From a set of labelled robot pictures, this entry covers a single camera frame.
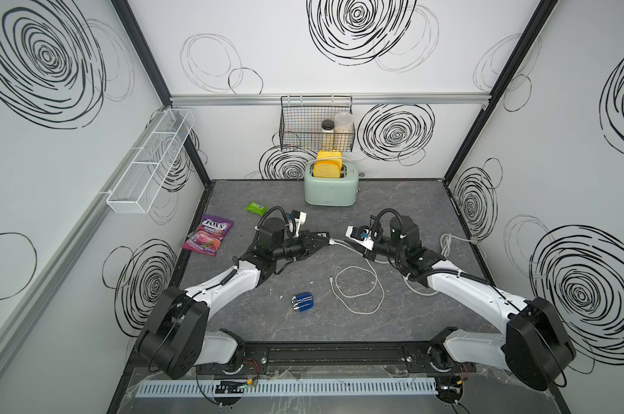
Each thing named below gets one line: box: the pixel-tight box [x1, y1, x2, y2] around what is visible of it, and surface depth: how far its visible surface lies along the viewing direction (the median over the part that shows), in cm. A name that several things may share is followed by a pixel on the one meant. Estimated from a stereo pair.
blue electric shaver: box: [291, 292, 315, 313], surface depth 84 cm
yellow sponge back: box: [316, 150, 344, 171], surface depth 104 cm
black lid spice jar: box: [321, 119, 335, 151], surface depth 87 cm
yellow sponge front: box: [313, 160, 341, 179], surface depth 99 cm
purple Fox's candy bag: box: [180, 213, 235, 258], surface depth 100 cm
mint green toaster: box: [303, 162, 360, 207], surface depth 105 cm
